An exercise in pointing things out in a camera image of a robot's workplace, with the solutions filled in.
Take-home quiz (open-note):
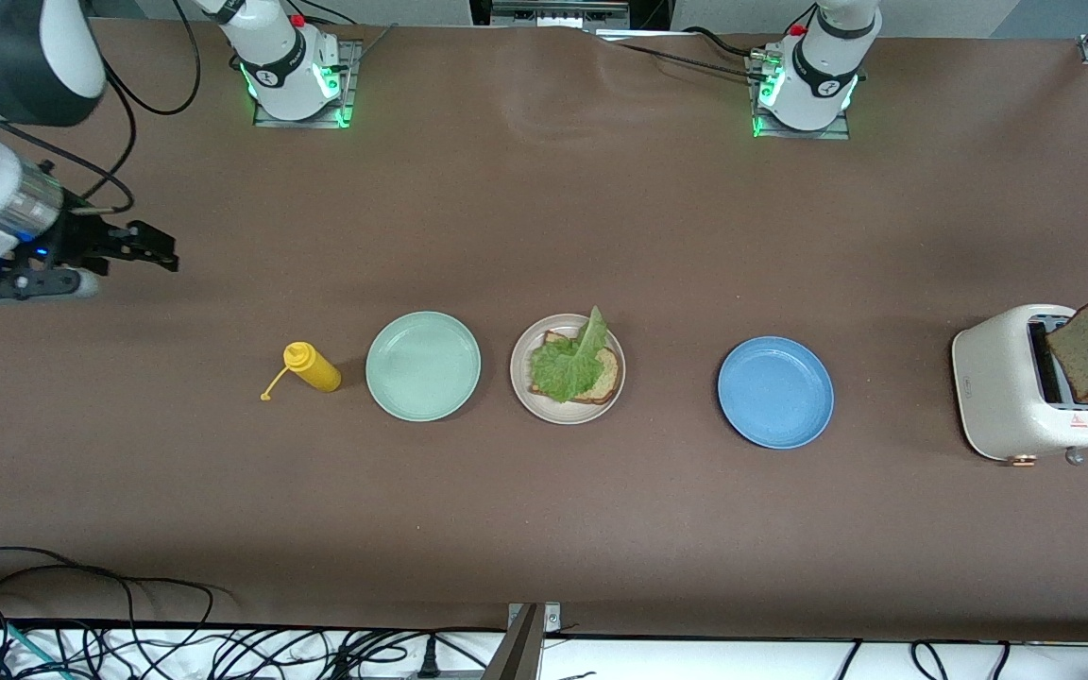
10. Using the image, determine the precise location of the thick black cable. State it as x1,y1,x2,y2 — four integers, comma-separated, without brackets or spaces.
681,25,757,58

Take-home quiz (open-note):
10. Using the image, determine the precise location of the blue plate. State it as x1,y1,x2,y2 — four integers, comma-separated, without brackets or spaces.
717,336,836,451

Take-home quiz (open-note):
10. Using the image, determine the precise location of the green lettuce leaf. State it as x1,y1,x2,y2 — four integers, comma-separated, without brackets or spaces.
530,305,609,403

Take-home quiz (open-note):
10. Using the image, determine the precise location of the aluminium frame piece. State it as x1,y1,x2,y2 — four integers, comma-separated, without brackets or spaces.
487,0,637,31

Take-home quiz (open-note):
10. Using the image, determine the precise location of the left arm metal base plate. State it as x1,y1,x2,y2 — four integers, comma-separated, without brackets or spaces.
747,52,853,142

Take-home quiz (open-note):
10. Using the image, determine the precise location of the light brown bread slice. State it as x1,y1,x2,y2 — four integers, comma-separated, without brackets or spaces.
531,330,622,407

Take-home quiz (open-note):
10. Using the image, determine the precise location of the teal cable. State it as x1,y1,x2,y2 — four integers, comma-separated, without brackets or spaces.
0,614,68,680

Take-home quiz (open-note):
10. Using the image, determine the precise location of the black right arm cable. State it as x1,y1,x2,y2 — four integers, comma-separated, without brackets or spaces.
0,0,202,214

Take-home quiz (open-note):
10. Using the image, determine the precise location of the mint green plate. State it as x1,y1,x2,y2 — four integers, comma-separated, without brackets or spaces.
365,311,483,423

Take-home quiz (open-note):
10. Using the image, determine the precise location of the aluminium bracket post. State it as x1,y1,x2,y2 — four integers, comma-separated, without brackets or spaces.
502,602,564,680

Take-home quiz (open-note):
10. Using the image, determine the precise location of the thin black cable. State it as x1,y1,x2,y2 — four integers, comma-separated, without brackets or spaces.
596,36,755,78

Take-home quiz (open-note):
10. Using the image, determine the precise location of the white two-slot toaster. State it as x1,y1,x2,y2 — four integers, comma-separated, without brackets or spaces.
951,303,1088,468

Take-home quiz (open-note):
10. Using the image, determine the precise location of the beige plate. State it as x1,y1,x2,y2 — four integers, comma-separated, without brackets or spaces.
510,313,627,426

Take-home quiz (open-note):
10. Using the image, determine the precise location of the yellow mustard squeeze bottle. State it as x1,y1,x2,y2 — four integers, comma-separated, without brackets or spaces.
260,341,344,402

